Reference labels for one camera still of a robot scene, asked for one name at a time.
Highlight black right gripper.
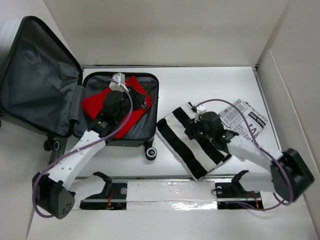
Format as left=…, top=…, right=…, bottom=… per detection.
left=184, top=115, right=214, bottom=140

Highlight newspaper print cloth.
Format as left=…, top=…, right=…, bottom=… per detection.
left=219, top=98, right=269, bottom=141

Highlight black white striped towel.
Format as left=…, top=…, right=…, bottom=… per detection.
left=156, top=102, right=231, bottom=181

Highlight red shorts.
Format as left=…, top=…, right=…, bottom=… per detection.
left=74, top=72, right=159, bottom=146

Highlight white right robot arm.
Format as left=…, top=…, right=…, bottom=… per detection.
left=185, top=111, right=315, bottom=203

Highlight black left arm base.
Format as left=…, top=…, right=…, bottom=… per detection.
left=79, top=171, right=128, bottom=211

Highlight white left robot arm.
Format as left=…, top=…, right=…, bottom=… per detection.
left=32, top=81, right=154, bottom=219

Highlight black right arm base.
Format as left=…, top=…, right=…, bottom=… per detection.
left=211, top=170, right=264, bottom=210

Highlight open black suitcase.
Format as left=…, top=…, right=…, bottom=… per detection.
left=0, top=16, right=158, bottom=161

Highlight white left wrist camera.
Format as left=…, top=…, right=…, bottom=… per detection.
left=109, top=72, right=127, bottom=92

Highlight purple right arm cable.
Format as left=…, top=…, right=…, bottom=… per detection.
left=191, top=98, right=293, bottom=212

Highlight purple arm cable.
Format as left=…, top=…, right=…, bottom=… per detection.
left=33, top=79, right=135, bottom=219
left=191, top=98, right=293, bottom=212

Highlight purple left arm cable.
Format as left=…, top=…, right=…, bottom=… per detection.
left=33, top=79, right=135, bottom=219

